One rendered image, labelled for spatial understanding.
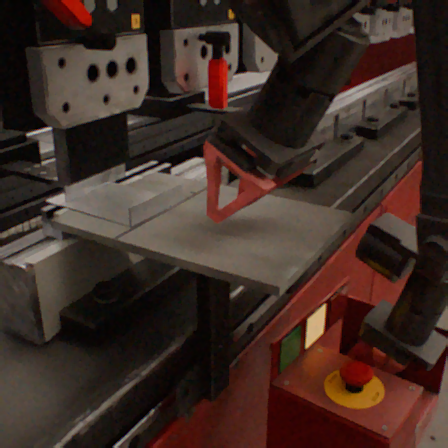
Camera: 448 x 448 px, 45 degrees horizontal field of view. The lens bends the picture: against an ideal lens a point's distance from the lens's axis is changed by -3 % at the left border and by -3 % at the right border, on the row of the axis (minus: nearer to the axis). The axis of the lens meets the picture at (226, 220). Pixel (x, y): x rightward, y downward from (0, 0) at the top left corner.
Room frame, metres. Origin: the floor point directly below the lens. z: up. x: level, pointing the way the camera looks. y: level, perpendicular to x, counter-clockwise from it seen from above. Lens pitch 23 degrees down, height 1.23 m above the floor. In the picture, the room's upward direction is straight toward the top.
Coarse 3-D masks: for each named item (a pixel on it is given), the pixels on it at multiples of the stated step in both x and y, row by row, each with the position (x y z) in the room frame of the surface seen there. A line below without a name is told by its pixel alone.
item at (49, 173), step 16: (0, 144) 0.71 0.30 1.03; (16, 144) 0.73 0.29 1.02; (32, 144) 0.74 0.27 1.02; (0, 160) 0.70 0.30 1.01; (16, 160) 0.72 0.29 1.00; (32, 160) 0.74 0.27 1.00; (0, 176) 0.69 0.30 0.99; (16, 176) 0.67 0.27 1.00; (32, 176) 0.65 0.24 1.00; (48, 176) 0.65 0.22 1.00
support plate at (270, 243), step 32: (224, 192) 0.60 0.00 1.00; (64, 224) 0.51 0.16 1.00; (96, 224) 0.51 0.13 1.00; (160, 224) 0.51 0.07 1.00; (192, 224) 0.51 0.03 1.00; (224, 224) 0.51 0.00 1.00; (256, 224) 0.51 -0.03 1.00; (288, 224) 0.51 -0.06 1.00; (320, 224) 0.51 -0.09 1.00; (160, 256) 0.45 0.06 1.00; (192, 256) 0.44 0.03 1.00; (224, 256) 0.44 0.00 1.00; (256, 256) 0.44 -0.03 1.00; (288, 256) 0.44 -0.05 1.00; (256, 288) 0.40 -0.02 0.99
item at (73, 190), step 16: (80, 128) 0.58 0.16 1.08; (96, 128) 0.60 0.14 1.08; (112, 128) 0.62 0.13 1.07; (64, 144) 0.56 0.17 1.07; (80, 144) 0.58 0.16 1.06; (96, 144) 0.60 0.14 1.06; (112, 144) 0.62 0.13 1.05; (128, 144) 0.65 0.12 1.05; (64, 160) 0.56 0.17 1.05; (80, 160) 0.58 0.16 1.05; (96, 160) 0.60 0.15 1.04; (112, 160) 0.62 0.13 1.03; (128, 160) 0.64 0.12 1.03; (64, 176) 0.56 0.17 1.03; (80, 176) 0.57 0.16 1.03; (96, 176) 0.61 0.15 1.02; (112, 176) 0.63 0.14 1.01; (64, 192) 0.57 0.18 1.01; (80, 192) 0.58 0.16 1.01
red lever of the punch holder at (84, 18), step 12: (48, 0) 0.48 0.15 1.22; (60, 0) 0.48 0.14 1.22; (72, 0) 0.49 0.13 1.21; (60, 12) 0.49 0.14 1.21; (72, 12) 0.49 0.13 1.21; (84, 12) 0.50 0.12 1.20; (72, 24) 0.50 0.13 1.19; (84, 24) 0.50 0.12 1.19; (84, 36) 0.53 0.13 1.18; (96, 36) 0.52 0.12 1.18; (108, 36) 0.52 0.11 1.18; (96, 48) 0.52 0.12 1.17; (108, 48) 0.52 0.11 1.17
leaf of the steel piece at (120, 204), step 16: (96, 192) 0.60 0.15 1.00; (112, 192) 0.60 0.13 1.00; (128, 192) 0.60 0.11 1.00; (144, 192) 0.60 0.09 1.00; (160, 192) 0.54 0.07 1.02; (176, 192) 0.56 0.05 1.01; (80, 208) 0.55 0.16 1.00; (96, 208) 0.55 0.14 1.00; (112, 208) 0.55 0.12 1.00; (128, 208) 0.55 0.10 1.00; (144, 208) 0.52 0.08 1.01; (160, 208) 0.54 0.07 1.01; (128, 224) 0.51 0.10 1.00
